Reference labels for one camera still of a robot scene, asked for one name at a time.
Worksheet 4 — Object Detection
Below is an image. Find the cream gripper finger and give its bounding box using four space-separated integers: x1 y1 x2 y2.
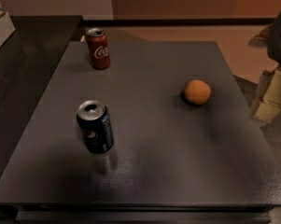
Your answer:
254 67 281 122
251 70 275 115

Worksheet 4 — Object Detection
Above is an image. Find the red coca-cola can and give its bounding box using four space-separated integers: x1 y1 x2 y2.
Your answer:
85 28 110 70

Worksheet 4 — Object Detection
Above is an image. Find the blue pepsi can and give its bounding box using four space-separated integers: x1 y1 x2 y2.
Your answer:
77 100 114 154

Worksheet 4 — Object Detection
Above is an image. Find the dark side counter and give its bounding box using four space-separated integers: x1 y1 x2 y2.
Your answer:
0 16 81 177

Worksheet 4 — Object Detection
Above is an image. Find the orange fruit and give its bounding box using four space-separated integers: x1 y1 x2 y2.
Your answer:
184 80 211 105

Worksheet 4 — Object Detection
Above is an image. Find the white box on counter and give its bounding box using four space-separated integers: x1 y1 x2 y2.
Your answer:
0 13 15 48

